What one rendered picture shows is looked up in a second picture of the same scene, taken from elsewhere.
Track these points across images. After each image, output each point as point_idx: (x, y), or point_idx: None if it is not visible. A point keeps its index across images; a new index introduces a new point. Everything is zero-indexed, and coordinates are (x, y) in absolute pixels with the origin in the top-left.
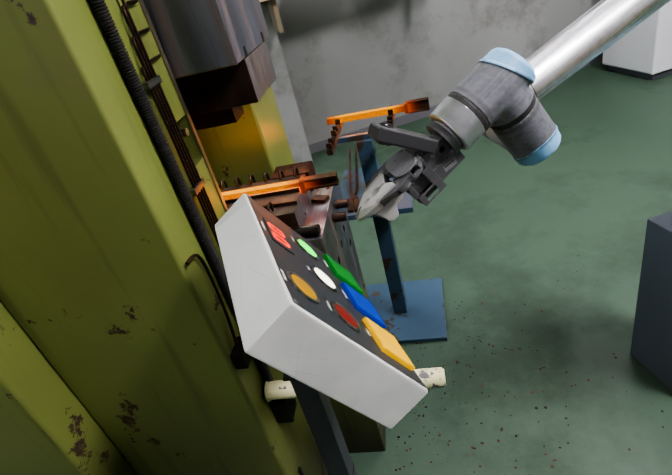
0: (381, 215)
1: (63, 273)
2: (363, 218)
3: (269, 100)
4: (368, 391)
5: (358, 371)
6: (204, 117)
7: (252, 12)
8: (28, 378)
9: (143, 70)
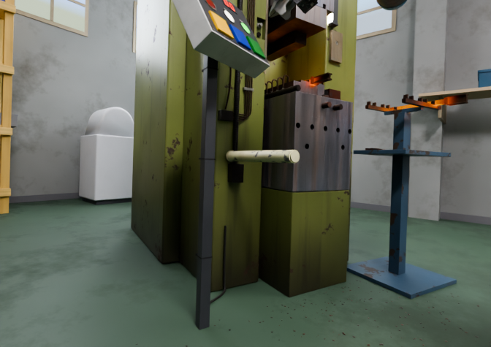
0: (276, 10)
1: (197, 62)
2: (269, 12)
3: (346, 74)
4: (190, 17)
5: (189, 4)
6: (286, 41)
7: None
8: (174, 109)
9: None
